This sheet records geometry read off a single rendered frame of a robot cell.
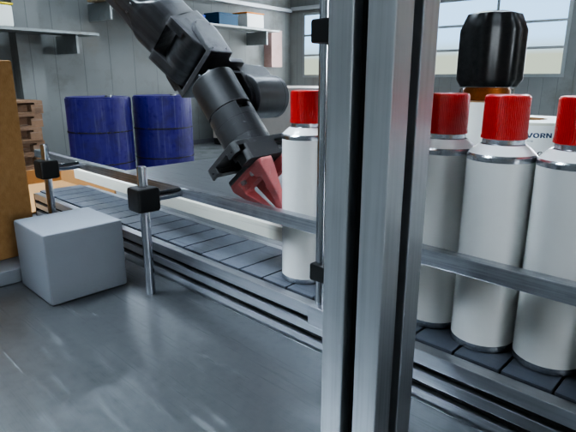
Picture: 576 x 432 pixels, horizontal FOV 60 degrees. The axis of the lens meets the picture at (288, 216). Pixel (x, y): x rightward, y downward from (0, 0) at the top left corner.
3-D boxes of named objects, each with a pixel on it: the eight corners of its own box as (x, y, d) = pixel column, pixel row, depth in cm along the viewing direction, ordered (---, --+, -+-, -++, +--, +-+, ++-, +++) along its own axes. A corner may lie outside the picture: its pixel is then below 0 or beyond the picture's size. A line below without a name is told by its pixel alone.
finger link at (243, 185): (331, 201, 59) (292, 135, 61) (289, 213, 54) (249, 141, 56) (298, 226, 64) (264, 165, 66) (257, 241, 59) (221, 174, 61)
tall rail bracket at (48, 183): (93, 237, 88) (83, 141, 84) (51, 246, 83) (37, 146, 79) (85, 232, 90) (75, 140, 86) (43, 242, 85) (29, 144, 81)
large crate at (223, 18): (224, 27, 846) (224, 15, 841) (238, 26, 826) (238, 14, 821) (204, 25, 812) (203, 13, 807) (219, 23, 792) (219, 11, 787)
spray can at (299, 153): (336, 280, 56) (341, 90, 51) (293, 288, 54) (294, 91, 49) (315, 265, 61) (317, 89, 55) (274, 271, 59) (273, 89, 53)
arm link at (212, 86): (180, 90, 63) (202, 58, 59) (221, 90, 68) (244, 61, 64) (205, 135, 61) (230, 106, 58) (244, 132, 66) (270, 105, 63)
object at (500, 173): (525, 339, 43) (558, 94, 38) (495, 361, 40) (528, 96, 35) (468, 318, 47) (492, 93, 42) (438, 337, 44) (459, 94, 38)
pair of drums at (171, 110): (62, 193, 497) (50, 94, 472) (163, 175, 591) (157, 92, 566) (106, 204, 452) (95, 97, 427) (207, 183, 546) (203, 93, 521)
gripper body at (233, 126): (303, 143, 61) (273, 94, 63) (239, 154, 54) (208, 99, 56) (274, 171, 66) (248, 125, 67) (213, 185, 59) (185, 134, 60)
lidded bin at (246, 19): (249, 30, 895) (249, 15, 889) (265, 28, 873) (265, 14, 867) (232, 27, 862) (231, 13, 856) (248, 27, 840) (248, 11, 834)
